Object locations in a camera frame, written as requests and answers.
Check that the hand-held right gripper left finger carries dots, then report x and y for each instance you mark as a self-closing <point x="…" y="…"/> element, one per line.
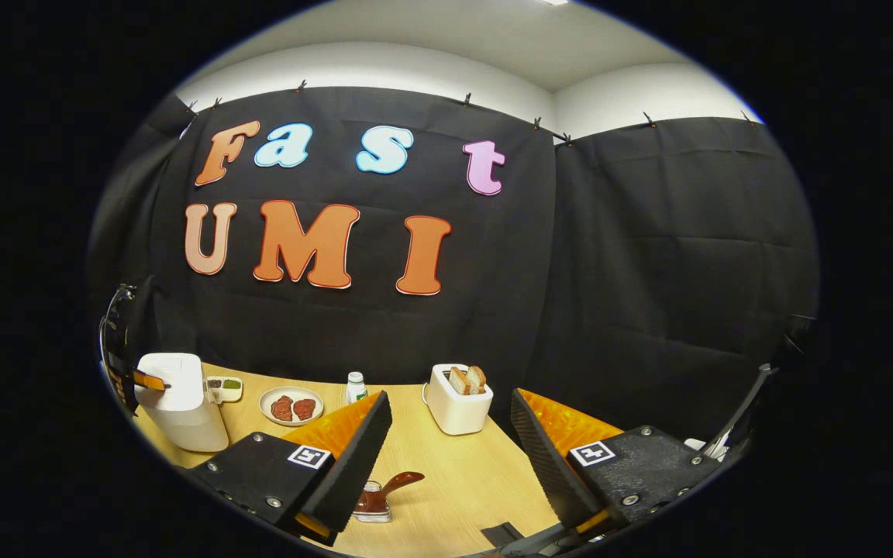
<point x="353" y="465"/>

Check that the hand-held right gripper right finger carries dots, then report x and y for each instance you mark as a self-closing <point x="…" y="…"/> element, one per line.
<point x="547" y="465"/>

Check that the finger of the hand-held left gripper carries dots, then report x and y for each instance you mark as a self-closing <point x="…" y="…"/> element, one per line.
<point x="150" y="380"/>

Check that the white rice cooker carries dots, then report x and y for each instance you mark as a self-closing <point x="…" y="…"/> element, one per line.
<point x="183" y="411"/>

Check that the dark wooden spoon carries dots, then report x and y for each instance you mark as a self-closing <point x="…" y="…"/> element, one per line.
<point x="396" y="482"/>

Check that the clear chopstick holder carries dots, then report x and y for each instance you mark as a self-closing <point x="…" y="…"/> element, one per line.
<point x="373" y="517"/>

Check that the red meat piece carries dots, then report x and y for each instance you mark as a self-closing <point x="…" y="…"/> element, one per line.
<point x="305" y="408"/>
<point x="282" y="408"/>

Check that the white milk bottle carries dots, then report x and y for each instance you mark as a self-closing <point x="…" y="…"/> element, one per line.
<point x="355" y="387"/>

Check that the white divided sauce dish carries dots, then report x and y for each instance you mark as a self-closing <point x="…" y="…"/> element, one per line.
<point x="229" y="385"/>

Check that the dark grey table clamp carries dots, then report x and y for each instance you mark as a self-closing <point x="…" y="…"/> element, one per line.
<point x="502" y="533"/>

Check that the round white plate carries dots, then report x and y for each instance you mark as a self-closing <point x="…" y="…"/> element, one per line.
<point x="291" y="390"/>

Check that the cream toaster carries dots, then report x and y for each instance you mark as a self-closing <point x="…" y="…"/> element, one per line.
<point x="454" y="415"/>

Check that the toast bread slice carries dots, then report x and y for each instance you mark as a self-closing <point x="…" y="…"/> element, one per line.
<point x="459" y="381"/>
<point x="477" y="377"/>

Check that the grey metal rod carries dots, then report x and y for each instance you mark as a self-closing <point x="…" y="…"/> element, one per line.
<point x="733" y="418"/>

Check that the black backdrop cloth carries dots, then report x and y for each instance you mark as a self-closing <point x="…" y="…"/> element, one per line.
<point x="570" y="271"/>

